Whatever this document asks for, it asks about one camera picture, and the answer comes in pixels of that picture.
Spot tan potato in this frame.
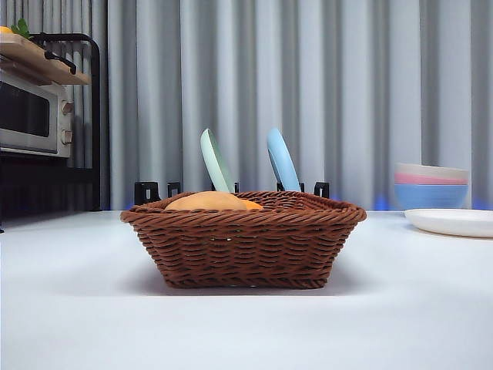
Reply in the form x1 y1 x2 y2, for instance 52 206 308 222
164 190 250 211

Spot brown wicker basket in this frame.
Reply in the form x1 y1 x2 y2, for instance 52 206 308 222
119 190 367 289

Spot pale green plate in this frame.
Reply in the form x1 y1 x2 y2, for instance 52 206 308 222
200 128 235 193

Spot pale blue plate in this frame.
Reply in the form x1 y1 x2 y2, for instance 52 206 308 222
267 127 302 193

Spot black dish rack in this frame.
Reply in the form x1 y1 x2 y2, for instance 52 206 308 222
133 180 331 205

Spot grey curtain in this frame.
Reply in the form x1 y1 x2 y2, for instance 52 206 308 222
0 0 493 212

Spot pink bowl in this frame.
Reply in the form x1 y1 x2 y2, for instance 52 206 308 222
394 172 470 187

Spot blue bowl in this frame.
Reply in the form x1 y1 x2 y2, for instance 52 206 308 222
394 183 470 211

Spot beige bowl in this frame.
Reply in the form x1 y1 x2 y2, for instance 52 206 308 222
394 162 470 184

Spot cream white plate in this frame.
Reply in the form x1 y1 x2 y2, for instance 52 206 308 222
404 208 493 238

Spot silver toaster oven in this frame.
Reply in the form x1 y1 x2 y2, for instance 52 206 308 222
0 71 74 158

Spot wooden board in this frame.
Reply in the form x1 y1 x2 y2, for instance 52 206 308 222
0 32 92 86

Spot green leaves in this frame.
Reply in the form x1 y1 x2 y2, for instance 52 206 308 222
10 18 31 39

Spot black metal shelf frame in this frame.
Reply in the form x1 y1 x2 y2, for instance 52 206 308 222
0 32 102 228

